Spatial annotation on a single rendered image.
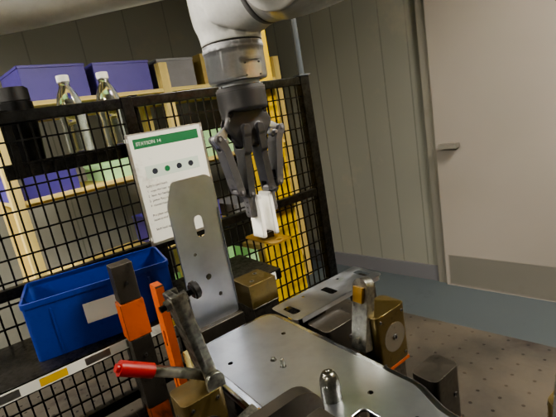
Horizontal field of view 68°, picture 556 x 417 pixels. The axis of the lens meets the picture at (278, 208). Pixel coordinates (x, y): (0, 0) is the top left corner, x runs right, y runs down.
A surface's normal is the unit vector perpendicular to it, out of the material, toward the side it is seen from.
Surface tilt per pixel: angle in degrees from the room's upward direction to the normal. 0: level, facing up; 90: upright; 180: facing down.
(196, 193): 90
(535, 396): 0
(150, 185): 90
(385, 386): 0
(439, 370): 0
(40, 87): 90
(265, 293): 90
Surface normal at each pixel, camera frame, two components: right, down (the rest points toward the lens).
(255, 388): -0.17, -0.96
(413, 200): -0.68, 0.28
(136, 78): 0.66, 0.06
